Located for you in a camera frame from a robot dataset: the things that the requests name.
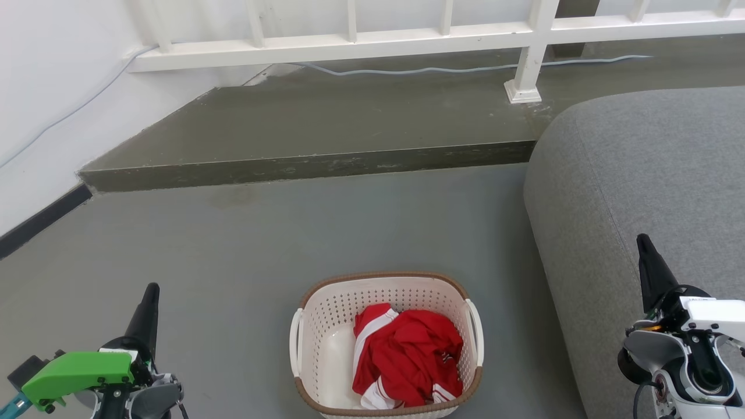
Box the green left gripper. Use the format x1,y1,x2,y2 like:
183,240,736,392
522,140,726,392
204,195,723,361
0,283,176,419

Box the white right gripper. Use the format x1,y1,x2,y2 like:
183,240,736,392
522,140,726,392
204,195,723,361
626,234,745,345

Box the white perforated laundry basket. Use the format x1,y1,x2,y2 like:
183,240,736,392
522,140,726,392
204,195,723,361
289,271,485,419

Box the grey fabric sofa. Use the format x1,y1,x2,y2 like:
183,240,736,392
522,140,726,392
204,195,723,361
523,86,745,419

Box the black baseboard strip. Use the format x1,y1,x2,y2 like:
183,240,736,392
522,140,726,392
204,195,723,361
0,183,94,260

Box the red white garment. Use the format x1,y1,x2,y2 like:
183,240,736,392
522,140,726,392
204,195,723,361
352,303,465,410

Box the grey concrete raised step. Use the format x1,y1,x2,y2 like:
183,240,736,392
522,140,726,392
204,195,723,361
77,34,745,193

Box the white wooden railing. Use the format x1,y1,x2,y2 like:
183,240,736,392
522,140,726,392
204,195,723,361
127,0,745,105

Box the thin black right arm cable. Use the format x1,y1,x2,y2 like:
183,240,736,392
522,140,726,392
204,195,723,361
632,379,662,419

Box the dark grey post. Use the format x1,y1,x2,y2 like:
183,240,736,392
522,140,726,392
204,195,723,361
550,0,601,58

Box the light grey floor cable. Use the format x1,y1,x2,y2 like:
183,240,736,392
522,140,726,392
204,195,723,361
0,44,656,169

